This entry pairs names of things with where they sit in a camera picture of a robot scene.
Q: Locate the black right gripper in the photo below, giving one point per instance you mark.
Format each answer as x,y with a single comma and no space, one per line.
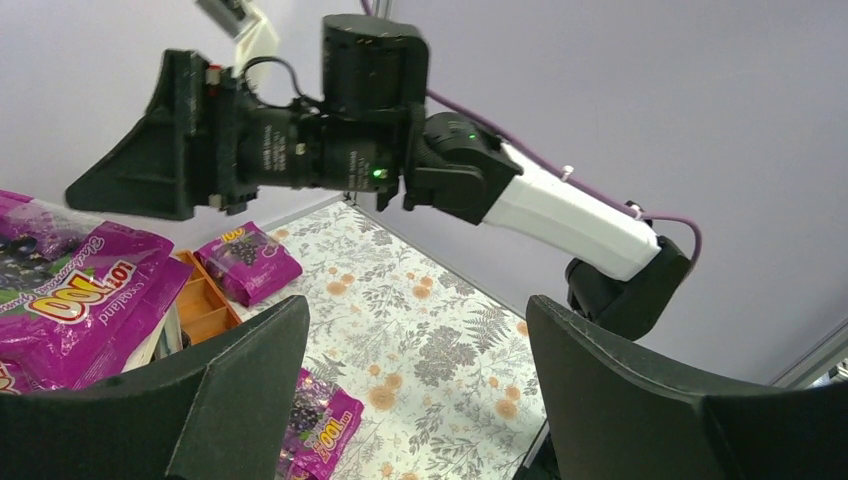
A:
249,143

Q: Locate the purple candy bag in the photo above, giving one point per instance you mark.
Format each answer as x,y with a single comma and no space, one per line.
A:
248,265
322,422
82,298

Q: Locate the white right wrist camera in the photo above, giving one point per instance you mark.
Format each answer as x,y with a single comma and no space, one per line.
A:
247,25

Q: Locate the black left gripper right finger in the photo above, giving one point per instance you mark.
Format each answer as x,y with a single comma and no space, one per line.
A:
617,410

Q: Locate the orange wooden compartment tray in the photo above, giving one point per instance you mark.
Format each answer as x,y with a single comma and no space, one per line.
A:
203,309

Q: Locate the floral patterned table mat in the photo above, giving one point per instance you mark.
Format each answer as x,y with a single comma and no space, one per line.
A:
445,373

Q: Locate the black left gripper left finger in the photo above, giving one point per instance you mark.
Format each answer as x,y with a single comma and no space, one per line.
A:
216,410

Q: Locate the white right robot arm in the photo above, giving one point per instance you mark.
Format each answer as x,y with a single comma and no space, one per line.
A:
377,137

